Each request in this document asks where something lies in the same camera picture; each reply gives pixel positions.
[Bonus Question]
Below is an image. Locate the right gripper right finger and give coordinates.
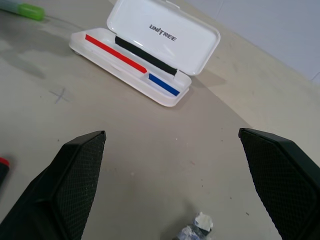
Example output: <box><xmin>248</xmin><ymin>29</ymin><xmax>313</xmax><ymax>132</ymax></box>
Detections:
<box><xmin>238</xmin><ymin>127</ymin><xmax>320</xmax><ymax>240</ymax></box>

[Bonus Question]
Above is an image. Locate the green capped marker pen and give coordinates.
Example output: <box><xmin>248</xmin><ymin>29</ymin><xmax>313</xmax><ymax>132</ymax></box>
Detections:
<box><xmin>0</xmin><ymin>1</ymin><xmax>46</xmax><ymax>22</ymax></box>

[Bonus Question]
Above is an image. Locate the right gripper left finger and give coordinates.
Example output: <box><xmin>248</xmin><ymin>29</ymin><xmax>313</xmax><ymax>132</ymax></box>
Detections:
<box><xmin>0</xmin><ymin>130</ymin><xmax>107</xmax><ymax>240</ymax></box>

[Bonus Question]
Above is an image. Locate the white rectangular box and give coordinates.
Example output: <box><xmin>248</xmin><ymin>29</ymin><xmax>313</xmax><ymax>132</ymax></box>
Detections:
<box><xmin>68</xmin><ymin>0</ymin><xmax>221</xmax><ymax>108</ymax></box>

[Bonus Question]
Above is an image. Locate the black marker red band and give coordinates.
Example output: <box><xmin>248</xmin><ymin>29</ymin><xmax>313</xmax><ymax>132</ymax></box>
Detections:
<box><xmin>0</xmin><ymin>156</ymin><xmax>11</xmax><ymax>188</ymax></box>

